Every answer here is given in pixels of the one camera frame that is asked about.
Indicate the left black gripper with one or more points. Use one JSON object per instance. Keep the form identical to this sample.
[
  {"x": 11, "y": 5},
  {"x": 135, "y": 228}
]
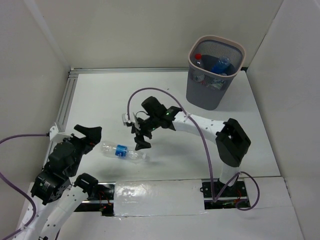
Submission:
[{"x": 81, "y": 141}]

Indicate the red label water bottle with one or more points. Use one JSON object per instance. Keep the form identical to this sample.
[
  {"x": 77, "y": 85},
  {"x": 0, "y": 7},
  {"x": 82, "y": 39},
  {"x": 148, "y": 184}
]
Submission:
[{"x": 198, "y": 62}]

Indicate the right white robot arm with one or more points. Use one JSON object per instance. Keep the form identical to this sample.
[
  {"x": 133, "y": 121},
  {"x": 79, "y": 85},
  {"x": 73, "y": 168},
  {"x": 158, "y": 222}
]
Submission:
[{"x": 231, "y": 140}]

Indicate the grey mesh waste bin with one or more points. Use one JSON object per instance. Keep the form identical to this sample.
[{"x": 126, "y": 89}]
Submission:
[{"x": 206, "y": 89}]

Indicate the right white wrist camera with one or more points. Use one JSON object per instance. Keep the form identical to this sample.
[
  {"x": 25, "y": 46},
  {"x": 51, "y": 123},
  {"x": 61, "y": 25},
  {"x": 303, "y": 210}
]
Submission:
[{"x": 129, "y": 120}]

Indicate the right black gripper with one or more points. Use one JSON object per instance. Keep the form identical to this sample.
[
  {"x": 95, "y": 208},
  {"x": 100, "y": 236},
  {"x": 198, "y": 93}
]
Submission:
[{"x": 141, "y": 143}]

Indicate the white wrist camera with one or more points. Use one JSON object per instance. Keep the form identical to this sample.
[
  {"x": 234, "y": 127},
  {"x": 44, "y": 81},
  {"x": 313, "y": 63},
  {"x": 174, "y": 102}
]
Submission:
[
  {"x": 129, "y": 120},
  {"x": 55, "y": 135}
]

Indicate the blue label bottle white cap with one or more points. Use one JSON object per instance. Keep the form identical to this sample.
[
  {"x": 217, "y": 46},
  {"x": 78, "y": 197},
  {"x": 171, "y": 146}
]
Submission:
[{"x": 119, "y": 151}]

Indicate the clear tape sheet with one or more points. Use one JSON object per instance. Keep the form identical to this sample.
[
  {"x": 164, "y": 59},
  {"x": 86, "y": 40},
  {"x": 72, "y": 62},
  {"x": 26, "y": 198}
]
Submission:
[{"x": 158, "y": 198}]

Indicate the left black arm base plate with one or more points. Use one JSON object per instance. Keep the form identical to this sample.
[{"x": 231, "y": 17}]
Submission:
[{"x": 101, "y": 202}]

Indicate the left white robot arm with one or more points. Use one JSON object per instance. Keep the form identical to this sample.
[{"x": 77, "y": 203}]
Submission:
[{"x": 58, "y": 190}]

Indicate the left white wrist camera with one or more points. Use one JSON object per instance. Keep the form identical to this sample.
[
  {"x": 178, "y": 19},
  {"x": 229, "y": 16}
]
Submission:
[{"x": 55, "y": 135}]

